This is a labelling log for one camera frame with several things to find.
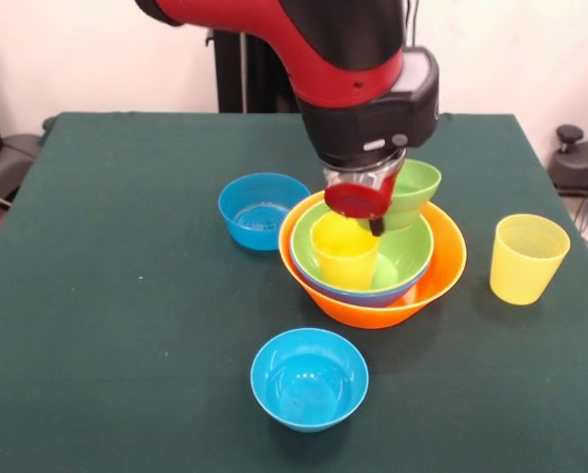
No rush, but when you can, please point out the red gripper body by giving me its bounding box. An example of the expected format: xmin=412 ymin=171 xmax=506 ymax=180
xmin=323 ymin=161 xmax=407 ymax=221

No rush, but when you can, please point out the dark grey base foot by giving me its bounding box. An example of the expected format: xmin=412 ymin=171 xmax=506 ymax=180
xmin=0 ymin=132 xmax=44 ymax=208
xmin=548 ymin=124 xmax=588 ymax=198

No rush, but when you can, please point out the opaque yellow cup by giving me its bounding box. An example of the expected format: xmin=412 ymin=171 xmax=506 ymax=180
xmin=309 ymin=211 xmax=381 ymax=291

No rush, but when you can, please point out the translucent yellow-green cup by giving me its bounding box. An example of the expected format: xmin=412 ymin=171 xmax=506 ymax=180
xmin=489 ymin=213 xmax=571 ymax=306

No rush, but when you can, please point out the large green bowl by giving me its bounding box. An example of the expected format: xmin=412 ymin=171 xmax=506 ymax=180
xmin=289 ymin=200 xmax=434 ymax=294

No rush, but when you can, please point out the dark green tablecloth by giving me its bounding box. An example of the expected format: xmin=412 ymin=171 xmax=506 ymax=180
xmin=0 ymin=111 xmax=588 ymax=473

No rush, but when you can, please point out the small green bowl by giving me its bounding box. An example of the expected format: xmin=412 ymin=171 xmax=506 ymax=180
xmin=357 ymin=158 xmax=443 ymax=233

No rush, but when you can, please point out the large blue bowl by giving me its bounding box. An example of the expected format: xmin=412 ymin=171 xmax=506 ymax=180
xmin=289 ymin=231 xmax=432 ymax=309

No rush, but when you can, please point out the small ribbed blue bowl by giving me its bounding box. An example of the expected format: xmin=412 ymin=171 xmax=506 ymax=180
xmin=218 ymin=172 xmax=312 ymax=251

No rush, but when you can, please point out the black wall cable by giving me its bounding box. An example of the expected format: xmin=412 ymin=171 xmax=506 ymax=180
xmin=404 ymin=0 xmax=423 ymax=49

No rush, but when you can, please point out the small cyan bowl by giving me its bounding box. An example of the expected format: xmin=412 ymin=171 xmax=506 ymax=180
xmin=249 ymin=327 xmax=370 ymax=434

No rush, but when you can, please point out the large orange bowl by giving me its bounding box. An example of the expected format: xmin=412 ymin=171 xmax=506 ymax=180
xmin=277 ymin=189 xmax=469 ymax=330

